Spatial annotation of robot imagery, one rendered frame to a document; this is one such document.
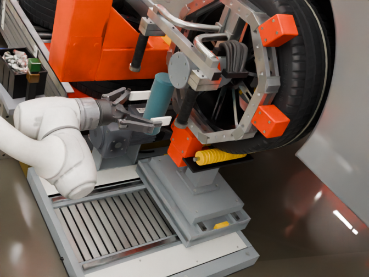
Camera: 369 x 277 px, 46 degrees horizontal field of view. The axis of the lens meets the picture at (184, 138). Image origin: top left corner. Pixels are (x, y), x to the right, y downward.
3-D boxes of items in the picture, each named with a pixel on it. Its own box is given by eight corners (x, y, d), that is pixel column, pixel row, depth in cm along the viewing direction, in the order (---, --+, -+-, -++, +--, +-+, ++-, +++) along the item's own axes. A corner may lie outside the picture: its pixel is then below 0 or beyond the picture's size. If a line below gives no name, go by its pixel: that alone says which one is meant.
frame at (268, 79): (237, 170, 163) (304, 42, 132) (224, 172, 159) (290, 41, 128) (167, 88, 194) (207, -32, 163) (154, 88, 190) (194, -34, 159)
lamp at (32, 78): (39, 83, 168) (40, 74, 165) (28, 83, 165) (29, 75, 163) (35, 77, 170) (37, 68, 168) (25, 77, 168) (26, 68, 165)
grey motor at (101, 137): (167, 170, 228) (187, 118, 208) (93, 184, 203) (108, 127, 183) (151, 148, 238) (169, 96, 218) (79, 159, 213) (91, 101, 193)
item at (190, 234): (244, 230, 211) (252, 216, 205) (185, 249, 190) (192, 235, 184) (190, 161, 240) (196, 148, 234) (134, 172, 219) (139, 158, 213)
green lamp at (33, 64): (40, 72, 165) (42, 63, 163) (30, 72, 163) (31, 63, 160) (37, 66, 167) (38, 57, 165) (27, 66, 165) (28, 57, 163)
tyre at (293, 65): (300, -55, 159) (201, 37, 210) (255, -65, 145) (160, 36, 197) (367, 111, 145) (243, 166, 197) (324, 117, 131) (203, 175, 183)
